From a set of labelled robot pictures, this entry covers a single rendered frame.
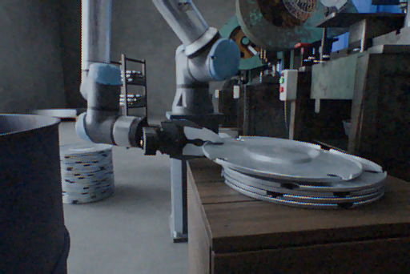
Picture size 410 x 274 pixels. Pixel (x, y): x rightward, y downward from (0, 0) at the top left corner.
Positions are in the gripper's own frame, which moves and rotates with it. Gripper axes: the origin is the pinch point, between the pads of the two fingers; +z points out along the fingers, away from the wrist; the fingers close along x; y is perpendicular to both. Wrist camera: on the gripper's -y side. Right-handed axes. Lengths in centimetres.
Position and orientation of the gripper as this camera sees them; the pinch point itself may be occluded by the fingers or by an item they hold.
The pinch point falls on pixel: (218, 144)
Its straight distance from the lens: 54.4
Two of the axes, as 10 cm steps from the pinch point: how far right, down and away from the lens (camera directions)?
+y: 2.4, -1.7, 9.6
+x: -0.7, 9.8, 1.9
